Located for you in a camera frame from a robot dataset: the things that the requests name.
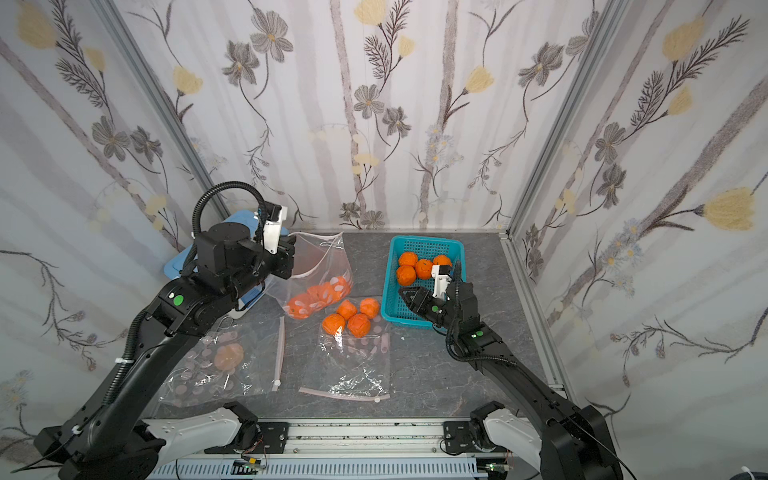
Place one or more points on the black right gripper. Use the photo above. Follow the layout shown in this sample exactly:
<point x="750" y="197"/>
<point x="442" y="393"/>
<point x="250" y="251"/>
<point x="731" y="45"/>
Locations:
<point x="432" y="308"/>

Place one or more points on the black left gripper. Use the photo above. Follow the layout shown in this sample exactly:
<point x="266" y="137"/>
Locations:
<point x="282" y="260"/>

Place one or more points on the clear zip-top bag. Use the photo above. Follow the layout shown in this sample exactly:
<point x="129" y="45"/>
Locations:
<point x="321" y="276"/>
<point x="196" y="381"/>

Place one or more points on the orange from bag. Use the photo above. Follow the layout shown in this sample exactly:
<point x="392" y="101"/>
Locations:
<point x="359" y="325"/>

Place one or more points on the clear zip-top bag front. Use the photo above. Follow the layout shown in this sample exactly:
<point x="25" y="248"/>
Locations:
<point x="196" y="381"/>

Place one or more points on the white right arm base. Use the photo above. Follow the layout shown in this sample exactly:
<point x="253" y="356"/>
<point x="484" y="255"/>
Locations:
<point x="492" y="428"/>

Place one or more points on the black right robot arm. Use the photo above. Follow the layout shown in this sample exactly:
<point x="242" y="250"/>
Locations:
<point x="564" y="441"/>

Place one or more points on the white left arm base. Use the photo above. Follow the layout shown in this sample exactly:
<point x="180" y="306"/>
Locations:
<point x="198" y="432"/>

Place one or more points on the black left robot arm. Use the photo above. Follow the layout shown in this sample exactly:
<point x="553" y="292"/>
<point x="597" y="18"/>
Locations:
<point x="107" y="437"/>

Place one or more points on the blue lid storage box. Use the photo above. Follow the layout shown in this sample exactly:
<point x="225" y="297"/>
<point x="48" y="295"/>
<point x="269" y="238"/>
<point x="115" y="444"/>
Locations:
<point x="172" y="269"/>

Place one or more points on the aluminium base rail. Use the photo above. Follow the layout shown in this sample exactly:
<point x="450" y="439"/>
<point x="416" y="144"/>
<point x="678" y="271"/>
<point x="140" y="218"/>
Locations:
<point x="399" y="448"/>

